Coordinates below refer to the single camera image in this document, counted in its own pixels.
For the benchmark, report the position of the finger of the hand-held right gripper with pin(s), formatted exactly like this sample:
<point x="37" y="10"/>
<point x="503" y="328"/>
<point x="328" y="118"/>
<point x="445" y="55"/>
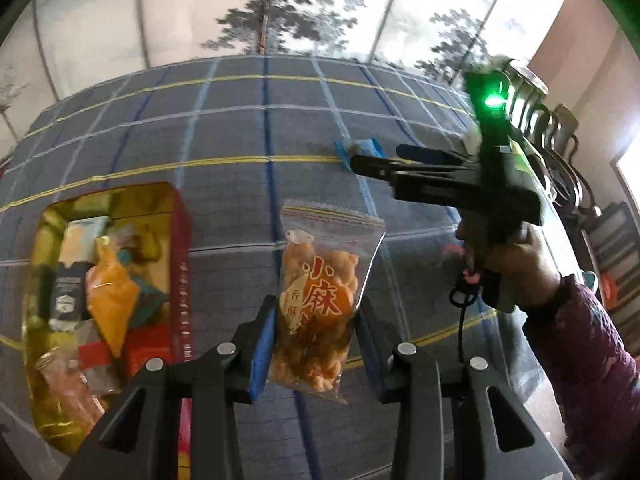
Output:
<point x="425" y="154"/>
<point x="390" y="172"/>

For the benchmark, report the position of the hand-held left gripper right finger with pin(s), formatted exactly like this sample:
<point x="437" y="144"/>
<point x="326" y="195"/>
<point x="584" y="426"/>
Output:
<point x="370" y="355"/>

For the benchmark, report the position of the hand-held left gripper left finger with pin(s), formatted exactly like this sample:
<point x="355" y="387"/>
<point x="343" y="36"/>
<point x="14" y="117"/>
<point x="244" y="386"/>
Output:
<point x="262" y="355"/>

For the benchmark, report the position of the small blue candy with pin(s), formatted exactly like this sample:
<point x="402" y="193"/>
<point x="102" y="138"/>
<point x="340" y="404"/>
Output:
<point x="370" y="145"/>

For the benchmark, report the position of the clear fried snack bag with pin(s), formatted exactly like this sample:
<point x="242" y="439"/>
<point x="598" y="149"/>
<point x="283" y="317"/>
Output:
<point x="315" y="310"/>

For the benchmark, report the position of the red gold tin box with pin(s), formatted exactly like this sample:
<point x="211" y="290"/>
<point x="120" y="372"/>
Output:
<point x="182" y="260"/>

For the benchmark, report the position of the large blue candy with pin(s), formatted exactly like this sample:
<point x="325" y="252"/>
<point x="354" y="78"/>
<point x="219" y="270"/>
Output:
<point x="147" y="305"/>

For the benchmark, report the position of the orange snack packet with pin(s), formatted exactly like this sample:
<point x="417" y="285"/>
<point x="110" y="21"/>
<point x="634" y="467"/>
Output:
<point x="112" y="300"/>

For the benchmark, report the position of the grey speckled snack packet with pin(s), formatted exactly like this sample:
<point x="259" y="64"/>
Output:
<point x="100" y="377"/>

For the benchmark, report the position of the red clear snack packet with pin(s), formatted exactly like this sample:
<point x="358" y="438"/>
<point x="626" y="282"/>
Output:
<point x="70" y="390"/>

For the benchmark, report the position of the person's right forearm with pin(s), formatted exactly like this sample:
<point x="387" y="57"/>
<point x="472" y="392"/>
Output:
<point x="585" y="360"/>

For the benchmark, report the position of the person's right hand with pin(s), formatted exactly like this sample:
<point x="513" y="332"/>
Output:
<point x="527" y="262"/>

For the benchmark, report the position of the dark wooden chair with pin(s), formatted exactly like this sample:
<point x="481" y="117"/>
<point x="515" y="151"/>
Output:
<point x="570" y="160"/>
<point x="530" y="85"/>

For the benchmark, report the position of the dark slatted furniture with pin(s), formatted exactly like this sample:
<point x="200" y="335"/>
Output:
<point x="617" y="260"/>

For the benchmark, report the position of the grey plaid blanket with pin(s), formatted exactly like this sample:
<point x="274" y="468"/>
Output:
<point x="225" y="125"/>

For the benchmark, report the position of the painted landscape screen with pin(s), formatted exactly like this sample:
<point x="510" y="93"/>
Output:
<point x="300" y="5"/>

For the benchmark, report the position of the dark labelled packet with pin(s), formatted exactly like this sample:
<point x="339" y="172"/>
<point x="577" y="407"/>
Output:
<point x="67" y="292"/>

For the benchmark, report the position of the white packet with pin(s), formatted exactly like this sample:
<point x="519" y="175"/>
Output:
<point x="85" y="240"/>

